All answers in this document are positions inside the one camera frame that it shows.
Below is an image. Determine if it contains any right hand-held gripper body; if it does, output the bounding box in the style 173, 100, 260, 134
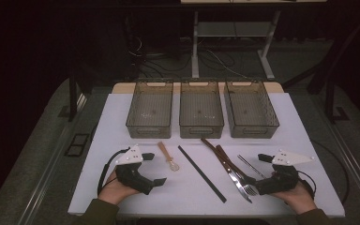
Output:
255, 148, 315, 197

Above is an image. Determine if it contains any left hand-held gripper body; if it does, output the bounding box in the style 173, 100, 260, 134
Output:
114, 144, 156, 197

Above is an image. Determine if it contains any metal fork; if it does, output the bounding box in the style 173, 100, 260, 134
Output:
236, 154, 267, 180

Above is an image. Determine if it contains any black chopstick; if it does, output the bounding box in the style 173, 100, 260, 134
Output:
177, 144, 228, 204

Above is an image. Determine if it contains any clear brown plastic bin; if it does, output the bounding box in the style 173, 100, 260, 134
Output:
125, 79, 174, 140
178, 79, 225, 140
223, 79, 280, 140

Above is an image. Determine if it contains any brown wooden chopstick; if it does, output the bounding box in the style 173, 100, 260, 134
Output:
200, 137, 251, 183

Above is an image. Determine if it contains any person's left hand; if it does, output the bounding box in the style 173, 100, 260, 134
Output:
97, 170, 142, 206

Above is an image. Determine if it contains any person's right hand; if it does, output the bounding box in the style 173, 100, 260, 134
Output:
269, 181, 318, 216

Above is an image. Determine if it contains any small tan spoon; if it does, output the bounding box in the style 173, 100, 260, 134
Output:
157, 141, 181, 173

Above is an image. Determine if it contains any black metal stand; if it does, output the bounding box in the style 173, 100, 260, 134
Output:
67, 69, 80, 123
322, 18, 351, 125

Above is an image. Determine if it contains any wooden-handled table knife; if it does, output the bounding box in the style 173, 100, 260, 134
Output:
214, 146, 253, 204

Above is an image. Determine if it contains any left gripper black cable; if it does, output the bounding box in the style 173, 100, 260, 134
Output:
97, 147, 131, 197

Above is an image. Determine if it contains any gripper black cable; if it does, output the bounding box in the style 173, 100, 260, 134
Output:
296, 170, 318, 201
97, 147, 131, 197

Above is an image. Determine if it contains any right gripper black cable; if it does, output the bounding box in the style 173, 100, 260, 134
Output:
296, 170, 318, 201

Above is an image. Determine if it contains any black floor socket frame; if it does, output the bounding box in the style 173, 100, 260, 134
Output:
63, 133, 91, 158

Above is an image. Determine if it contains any thin black cable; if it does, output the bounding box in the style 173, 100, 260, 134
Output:
310, 138, 351, 206

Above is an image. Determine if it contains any metal floor rail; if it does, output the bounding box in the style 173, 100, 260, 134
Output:
20, 93, 90, 225
320, 116, 360, 215

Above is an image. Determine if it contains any tangle of black floor cables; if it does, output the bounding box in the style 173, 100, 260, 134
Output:
127, 34, 201, 80

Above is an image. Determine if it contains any white floor cable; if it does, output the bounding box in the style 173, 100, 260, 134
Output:
205, 49, 248, 79

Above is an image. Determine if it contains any white desk with metal frame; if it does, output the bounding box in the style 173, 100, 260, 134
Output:
180, 0, 328, 82

